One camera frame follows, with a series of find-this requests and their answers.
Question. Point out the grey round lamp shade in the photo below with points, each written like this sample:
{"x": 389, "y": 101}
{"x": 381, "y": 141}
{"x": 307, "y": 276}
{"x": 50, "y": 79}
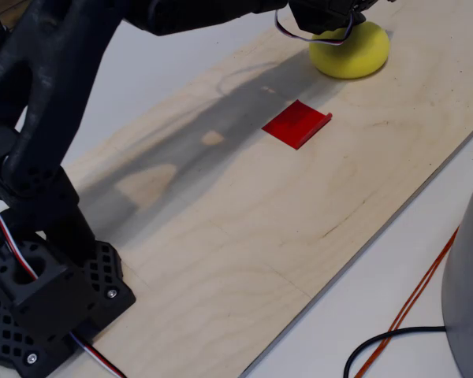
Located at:
{"x": 471, "y": 275}

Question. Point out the red plastic piece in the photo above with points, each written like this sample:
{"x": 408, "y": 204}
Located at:
{"x": 293, "y": 124}

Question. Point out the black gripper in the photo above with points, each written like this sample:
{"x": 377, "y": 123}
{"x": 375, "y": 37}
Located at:
{"x": 326, "y": 24}

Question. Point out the yellow round sponge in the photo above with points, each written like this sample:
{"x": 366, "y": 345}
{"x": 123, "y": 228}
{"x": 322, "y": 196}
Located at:
{"x": 354, "y": 59}

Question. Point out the light plywood board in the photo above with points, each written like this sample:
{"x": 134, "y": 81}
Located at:
{"x": 260, "y": 236}

